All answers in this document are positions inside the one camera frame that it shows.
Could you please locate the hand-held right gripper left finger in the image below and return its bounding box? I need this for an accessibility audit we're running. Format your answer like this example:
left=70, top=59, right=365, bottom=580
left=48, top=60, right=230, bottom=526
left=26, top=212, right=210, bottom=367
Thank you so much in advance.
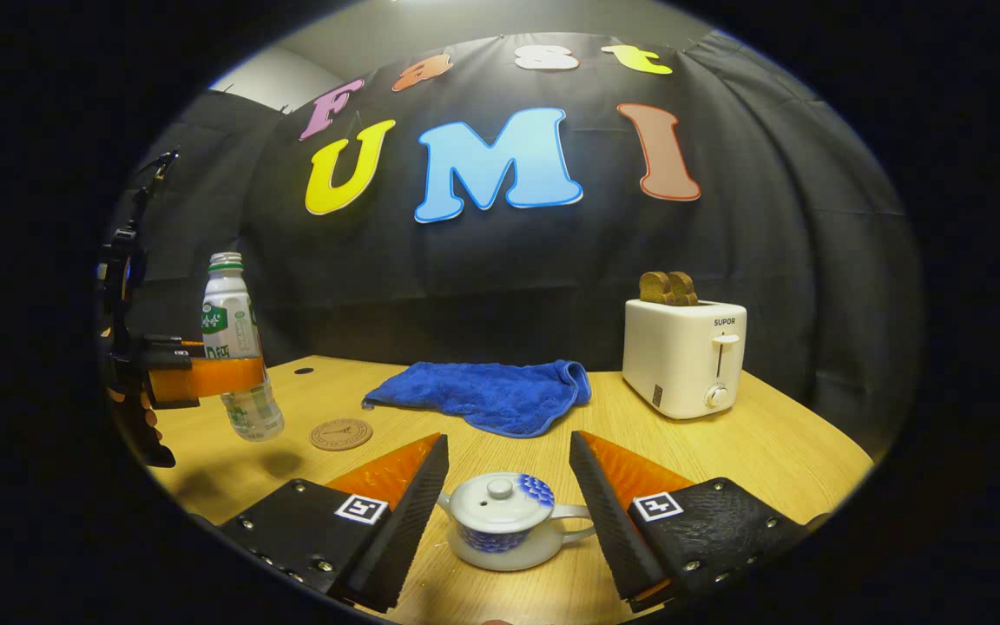
left=218, top=434, right=449, bottom=613

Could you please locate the round cork coaster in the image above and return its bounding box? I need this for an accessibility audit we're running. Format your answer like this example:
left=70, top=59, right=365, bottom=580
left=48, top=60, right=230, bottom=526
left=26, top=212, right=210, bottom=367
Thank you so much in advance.
left=310, top=418, right=373, bottom=451

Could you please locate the blue towel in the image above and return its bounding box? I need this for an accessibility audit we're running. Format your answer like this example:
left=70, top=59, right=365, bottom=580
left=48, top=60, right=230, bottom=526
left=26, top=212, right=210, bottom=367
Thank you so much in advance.
left=361, top=359, right=593, bottom=438

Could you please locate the white plastic water bottle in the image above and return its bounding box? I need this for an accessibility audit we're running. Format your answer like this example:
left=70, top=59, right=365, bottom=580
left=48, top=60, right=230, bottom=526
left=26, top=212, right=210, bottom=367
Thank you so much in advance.
left=201, top=252, right=286, bottom=442

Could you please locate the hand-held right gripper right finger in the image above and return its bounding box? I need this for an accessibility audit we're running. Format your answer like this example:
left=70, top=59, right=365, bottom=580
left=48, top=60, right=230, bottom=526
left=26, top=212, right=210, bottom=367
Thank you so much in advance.
left=569, top=430, right=813, bottom=611

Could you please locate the white toaster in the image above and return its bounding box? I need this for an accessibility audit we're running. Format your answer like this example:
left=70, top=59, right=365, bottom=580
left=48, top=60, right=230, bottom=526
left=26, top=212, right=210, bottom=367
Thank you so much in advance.
left=622, top=298, right=748, bottom=421

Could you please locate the black backdrop cloth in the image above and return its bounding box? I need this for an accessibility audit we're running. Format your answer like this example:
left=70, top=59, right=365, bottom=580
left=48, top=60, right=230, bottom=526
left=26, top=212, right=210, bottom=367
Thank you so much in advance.
left=105, top=30, right=926, bottom=461

